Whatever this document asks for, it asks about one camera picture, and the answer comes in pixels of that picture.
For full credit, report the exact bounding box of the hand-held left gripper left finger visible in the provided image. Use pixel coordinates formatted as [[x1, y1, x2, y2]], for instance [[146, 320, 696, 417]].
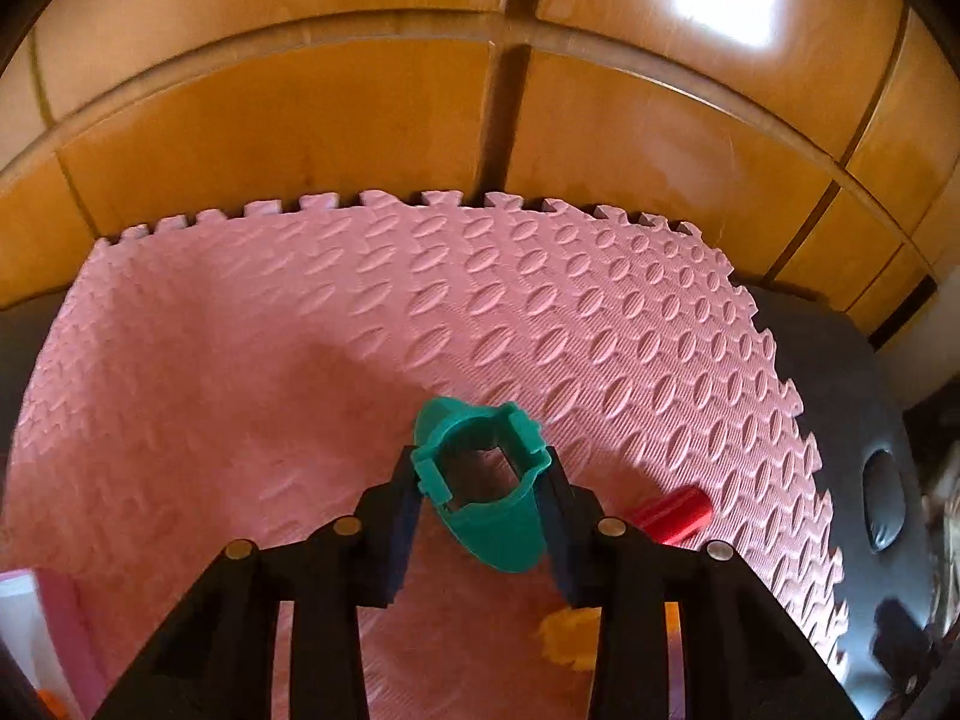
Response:
[[94, 446, 425, 720]]

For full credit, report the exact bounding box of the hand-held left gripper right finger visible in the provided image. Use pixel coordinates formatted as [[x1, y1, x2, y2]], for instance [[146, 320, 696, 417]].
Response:
[[536, 446, 863, 720]]

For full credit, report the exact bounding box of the teal plastic boot holder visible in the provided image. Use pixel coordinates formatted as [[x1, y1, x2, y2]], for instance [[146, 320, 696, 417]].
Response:
[[411, 396, 547, 572]]

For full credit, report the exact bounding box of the orange plastic tray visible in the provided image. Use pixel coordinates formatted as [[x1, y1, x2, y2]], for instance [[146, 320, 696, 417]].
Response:
[[540, 607, 601, 672]]

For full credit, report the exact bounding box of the dark red cylinder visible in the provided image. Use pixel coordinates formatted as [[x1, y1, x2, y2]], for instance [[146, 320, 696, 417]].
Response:
[[626, 486, 712, 547]]

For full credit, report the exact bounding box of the pink storage box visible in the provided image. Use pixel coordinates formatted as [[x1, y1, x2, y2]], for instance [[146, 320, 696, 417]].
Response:
[[0, 568, 83, 720]]

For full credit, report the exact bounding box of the pink foam puzzle mat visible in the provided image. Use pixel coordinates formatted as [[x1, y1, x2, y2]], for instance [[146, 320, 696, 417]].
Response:
[[0, 190, 852, 720]]

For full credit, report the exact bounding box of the wooden wardrobe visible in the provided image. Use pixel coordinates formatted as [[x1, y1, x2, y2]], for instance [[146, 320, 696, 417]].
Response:
[[0, 0, 960, 346]]

